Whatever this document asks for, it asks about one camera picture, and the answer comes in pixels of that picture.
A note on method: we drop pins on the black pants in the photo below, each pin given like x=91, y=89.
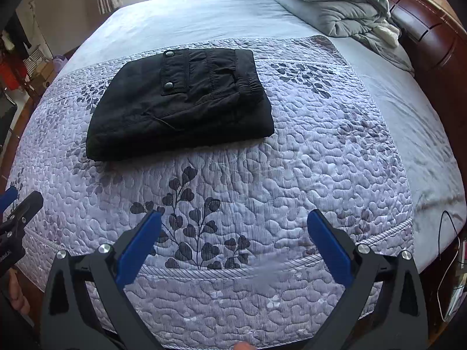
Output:
x=164, y=124

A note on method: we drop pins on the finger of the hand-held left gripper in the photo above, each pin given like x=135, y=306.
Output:
x=27, y=206
x=8, y=198

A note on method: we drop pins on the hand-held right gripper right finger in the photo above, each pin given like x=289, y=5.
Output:
x=328, y=244

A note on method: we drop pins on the wooden headboard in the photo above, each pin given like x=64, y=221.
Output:
x=430, y=32

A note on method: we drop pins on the person's bare foot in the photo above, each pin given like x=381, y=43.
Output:
x=20, y=295
x=242, y=346

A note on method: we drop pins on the red container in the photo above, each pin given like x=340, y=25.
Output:
x=5, y=74

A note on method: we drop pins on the dark hanging clothing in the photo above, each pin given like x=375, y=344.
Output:
x=16, y=32

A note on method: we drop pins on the black chair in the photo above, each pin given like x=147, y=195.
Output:
x=7, y=116

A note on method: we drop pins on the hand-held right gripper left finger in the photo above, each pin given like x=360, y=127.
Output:
x=140, y=244

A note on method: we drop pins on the cardboard box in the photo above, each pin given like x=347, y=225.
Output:
x=42, y=74

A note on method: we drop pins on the grey comforter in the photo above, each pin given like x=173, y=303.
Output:
x=328, y=3

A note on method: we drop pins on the white fleece cloth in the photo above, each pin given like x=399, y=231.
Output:
x=388, y=34

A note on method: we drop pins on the purple quilted floral bedspread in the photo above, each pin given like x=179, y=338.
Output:
x=255, y=189

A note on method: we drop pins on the bed with pale blue sheet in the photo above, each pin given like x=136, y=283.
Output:
x=204, y=18

